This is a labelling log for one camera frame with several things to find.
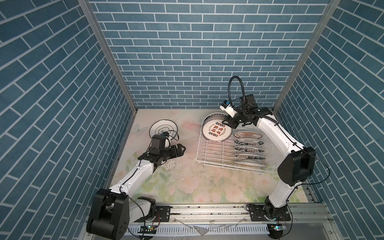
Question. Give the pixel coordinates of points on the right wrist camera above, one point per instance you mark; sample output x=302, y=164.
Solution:
x=226, y=106

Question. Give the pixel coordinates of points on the aluminium left corner post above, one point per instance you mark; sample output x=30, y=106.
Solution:
x=95, y=26

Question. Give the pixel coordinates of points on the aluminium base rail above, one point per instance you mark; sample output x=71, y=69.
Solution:
x=232, y=213

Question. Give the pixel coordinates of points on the aluminium right corner post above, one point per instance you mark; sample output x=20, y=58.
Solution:
x=317, y=32

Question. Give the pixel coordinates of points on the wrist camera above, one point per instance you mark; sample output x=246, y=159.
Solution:
x=226, y=106
x=160, y=142

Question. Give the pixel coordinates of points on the small plate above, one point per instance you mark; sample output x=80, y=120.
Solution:
x=248, y=135
x=248, y=157
x=248, y=142
x=248, y=149
x=251, y=164

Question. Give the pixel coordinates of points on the dark green rim plate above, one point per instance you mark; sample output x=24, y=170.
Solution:
x=213, y=115

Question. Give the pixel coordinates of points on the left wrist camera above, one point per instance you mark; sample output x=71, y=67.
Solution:
x=160, y=142

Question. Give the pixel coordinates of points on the aluminium corner post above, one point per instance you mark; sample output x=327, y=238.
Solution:
x=317, y=32
x=95, y=26

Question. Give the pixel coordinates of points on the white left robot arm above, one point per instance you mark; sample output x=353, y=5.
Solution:
x=113, y=209

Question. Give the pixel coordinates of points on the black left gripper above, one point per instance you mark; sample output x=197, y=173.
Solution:
x=180, y=152

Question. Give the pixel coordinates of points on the white wire dish rack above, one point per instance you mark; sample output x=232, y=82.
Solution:
x=221, y=154

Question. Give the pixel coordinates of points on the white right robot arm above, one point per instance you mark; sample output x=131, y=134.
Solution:
x=295, y=162

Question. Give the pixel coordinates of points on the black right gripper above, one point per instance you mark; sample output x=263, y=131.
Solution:
x=231, y=123

